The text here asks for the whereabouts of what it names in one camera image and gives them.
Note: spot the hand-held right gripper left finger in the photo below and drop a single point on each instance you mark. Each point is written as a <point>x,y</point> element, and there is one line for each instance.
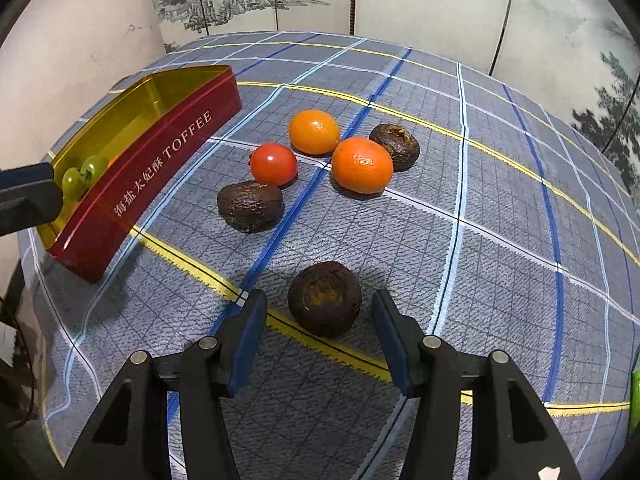
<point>250,340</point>

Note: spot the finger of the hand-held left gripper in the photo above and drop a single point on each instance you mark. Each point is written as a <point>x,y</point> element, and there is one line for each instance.
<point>30,205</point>

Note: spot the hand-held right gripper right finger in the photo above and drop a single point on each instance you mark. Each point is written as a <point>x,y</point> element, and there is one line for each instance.
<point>392,345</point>

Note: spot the green tomato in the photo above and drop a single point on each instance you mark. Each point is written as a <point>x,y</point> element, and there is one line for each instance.
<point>72,182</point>
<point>96,167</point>

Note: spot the dark dried round fruit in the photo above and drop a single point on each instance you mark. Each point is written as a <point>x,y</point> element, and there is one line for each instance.
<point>250,206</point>
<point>324,299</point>
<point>397,147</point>

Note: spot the red tin box gold interior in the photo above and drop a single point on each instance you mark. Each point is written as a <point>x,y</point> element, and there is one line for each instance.
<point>165,145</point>

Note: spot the red tomato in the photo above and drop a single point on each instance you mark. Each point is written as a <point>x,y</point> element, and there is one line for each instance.
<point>273,164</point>

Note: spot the large orange mandarin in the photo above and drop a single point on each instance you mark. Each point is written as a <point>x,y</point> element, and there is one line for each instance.
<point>362,165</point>

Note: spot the yellow-orange tomato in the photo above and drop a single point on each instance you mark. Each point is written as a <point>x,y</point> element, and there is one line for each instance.
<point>314,131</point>

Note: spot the blue plaid tablecloth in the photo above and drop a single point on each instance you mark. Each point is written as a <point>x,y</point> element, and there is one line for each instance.
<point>500,210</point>

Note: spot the green packet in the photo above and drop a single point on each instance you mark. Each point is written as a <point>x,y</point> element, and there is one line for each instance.
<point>635,395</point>

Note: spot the painted landscape folding screen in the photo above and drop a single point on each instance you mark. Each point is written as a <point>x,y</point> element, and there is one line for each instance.
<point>425,0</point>

